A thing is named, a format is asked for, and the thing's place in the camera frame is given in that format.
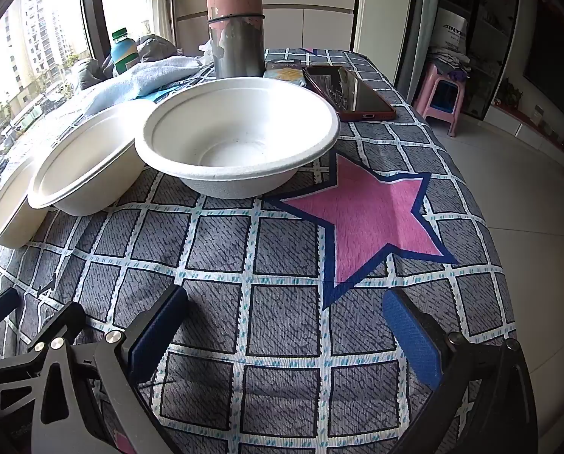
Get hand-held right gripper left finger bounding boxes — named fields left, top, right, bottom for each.
left=29, top=285, right=190, bottom=454

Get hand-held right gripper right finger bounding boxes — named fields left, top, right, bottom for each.
left=382, top=288, right=540, bottom=454

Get white paper bowl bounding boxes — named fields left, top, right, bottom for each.
left=134, top=77, right=342, bottom=200
left=0, top=154, right=51, bottom=249
left=27, top=103, right=156, bottom=218

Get star checked tablecloth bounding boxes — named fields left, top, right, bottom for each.
left=0, top=47, right=516, bottom=454

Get white low stand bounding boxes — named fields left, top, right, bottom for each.
left=483, top=104, right=564, bottom=162

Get pink plastic stool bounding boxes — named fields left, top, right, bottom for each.
left=413, top=62, right=472, bottom=138

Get smartphone in red case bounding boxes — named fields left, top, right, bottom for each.
left=303, top=65, right=397, bottom=123

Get light blue cloth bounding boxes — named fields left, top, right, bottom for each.
left=76, top=55, right=207, bottom=117

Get potted plant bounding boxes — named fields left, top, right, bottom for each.
left=492, top=78, right=524, bottom=109

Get green capped plastic bottle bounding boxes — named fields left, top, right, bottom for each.
left=110, top=28, right=141, bottom=77

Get folded clothes pile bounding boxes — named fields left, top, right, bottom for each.
left=428, top=46, right=472, bottom=81

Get grey jacket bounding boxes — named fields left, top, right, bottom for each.
left=71, top=34, right=181, bottom=90

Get white printed bag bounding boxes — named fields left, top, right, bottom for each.
left=433, top=7, right=472, bottom=55

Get black television screen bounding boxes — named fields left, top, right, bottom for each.
left=523, top=0, right=564, bottom=138

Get dark glass cabinet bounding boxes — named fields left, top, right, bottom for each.
left=424, top=0, right=521, bottom=119

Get pink and grey thermos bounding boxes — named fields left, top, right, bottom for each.
left=205, top=0, right=266, bottom=80

